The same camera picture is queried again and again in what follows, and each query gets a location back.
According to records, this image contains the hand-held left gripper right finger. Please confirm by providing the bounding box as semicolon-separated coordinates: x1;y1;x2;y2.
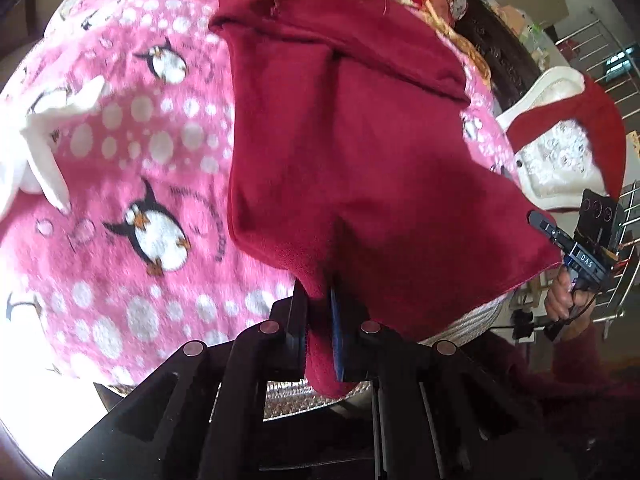
327;285;566;480

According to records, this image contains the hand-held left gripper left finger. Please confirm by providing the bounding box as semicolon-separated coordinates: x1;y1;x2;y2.
52;280;308;480

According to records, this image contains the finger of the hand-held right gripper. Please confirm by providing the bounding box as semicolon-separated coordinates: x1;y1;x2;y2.
528;211;576;256

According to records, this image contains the dark red garment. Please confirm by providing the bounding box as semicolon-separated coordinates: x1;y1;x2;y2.
207;0;563;396

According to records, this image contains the person's right forearm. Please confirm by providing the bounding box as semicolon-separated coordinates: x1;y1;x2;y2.
475;320;640;480

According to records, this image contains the person's right hand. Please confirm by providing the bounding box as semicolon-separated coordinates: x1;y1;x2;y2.
544;265;598;322

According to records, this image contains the white ornate chair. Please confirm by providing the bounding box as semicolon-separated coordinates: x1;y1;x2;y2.
495;66;626;213

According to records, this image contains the red cloth on chair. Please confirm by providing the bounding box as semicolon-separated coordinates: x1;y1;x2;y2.
506;76;627;198

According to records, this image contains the pink penguin print blanket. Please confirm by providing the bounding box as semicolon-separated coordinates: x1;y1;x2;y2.
0;0;506;396

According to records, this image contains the metal stair railing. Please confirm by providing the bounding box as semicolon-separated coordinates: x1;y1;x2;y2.
555;7;640;341

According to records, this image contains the dark carved wooden furniture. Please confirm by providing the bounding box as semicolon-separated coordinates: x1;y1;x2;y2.
452;0;543;106

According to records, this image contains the orange towel blanket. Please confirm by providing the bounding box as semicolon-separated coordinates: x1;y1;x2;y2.
335;0;493;86

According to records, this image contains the white garment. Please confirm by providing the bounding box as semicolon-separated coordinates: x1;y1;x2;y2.
0;76;112;221

